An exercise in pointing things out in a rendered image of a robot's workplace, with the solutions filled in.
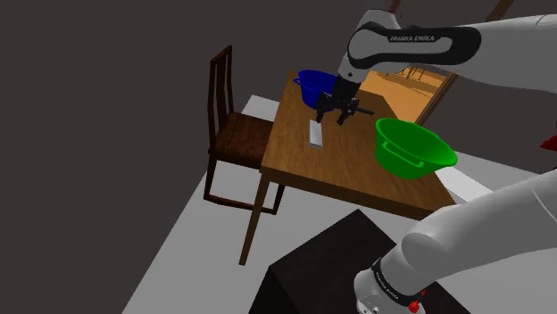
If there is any green plastic basin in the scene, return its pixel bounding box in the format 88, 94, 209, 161
374, 117, 460, 181

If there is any blue plastic basin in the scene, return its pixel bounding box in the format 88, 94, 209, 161
292, 69, 341, 112

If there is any wooden-framed window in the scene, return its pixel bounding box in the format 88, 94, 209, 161
358, 0, 515, 128

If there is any grey remote control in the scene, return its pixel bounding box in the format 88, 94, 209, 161
308, 119, 326, 150

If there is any dark wooden chair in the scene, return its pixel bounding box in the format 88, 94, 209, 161
203, 45, 287, 217

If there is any brown wooden table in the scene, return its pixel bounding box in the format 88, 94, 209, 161
237, 69, 457, 267

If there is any dark robot stand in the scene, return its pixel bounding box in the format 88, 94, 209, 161
248, 208, 472, 314

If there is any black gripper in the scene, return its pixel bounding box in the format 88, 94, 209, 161
314, 77, 374, 127

